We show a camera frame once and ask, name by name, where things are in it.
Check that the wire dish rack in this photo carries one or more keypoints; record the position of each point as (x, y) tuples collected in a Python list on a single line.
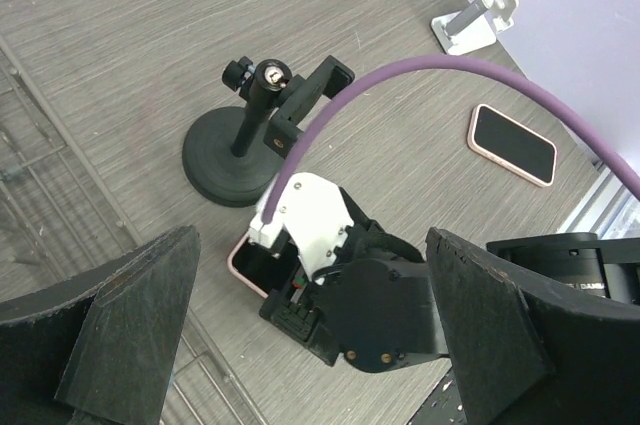
[(58, 218)]

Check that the white phone stand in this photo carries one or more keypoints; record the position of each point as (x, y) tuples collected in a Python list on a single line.
[(474, 27)]

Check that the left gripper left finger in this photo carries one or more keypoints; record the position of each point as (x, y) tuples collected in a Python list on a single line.
[(100, 347)]

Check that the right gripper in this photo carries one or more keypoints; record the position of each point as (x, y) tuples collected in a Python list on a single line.
[(374, 306)]

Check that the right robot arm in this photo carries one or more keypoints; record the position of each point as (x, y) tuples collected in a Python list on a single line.
[(605, 268)]

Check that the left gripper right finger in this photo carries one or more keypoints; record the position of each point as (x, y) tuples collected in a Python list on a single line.
[(527, 349)]

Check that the black phone stand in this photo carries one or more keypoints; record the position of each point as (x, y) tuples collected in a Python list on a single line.
[(231, 154)]

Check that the pink phone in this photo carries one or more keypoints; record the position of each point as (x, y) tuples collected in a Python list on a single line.
[(255, 265), (511, 145)]

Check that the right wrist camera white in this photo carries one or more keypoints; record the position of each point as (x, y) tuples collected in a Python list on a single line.
[(313, 213)]

